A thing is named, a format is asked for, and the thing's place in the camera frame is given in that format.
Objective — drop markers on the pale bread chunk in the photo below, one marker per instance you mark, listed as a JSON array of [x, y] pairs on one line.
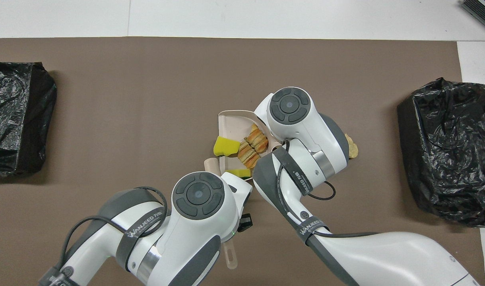
[[352, 149]]

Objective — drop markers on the striped croissant piece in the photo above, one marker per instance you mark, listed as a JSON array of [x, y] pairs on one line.
[[248, 155]]

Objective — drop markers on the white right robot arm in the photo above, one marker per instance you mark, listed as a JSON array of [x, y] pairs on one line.
[[306, 131]]

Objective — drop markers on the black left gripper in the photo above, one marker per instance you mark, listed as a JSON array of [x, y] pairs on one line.
[[245, 223]]

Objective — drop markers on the yellow sponge piece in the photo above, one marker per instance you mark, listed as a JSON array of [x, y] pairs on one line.
[[238, 173], [224, 146]]

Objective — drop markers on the beige plastic dustpan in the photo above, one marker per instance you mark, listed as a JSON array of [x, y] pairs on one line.
[[234, 125]]

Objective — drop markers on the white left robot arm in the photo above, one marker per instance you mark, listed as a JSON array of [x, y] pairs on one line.
[[179, 238]]

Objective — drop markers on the black bag lined bin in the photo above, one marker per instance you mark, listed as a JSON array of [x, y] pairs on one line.
[[445, 159], [39, 119]]

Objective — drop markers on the orange croissant piece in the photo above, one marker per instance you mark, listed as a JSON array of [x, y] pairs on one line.
[[258, 138]]

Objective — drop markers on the beige hand brush black bristles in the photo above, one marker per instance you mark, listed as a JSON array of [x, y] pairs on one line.
[[212, 165]]

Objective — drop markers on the grey ribbed device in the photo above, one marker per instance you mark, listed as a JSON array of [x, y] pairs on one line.
[[483, 12]]

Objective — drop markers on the brown table mat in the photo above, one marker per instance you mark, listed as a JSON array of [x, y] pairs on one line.
[[107, 99]]

